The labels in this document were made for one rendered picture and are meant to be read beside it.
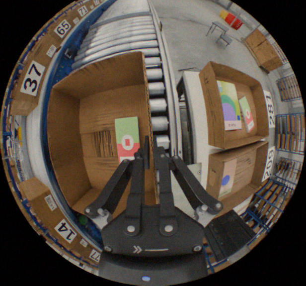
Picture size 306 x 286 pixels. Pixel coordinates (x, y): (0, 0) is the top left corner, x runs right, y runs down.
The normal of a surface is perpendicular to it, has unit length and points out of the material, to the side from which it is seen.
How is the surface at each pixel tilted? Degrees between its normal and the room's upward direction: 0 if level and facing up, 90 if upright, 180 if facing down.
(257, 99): 89
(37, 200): 90
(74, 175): 89
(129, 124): 0
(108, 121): 2
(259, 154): 88
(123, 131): 0
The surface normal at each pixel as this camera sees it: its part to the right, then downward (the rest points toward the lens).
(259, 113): -1.00, 0.07
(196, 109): 0.00, 0.03
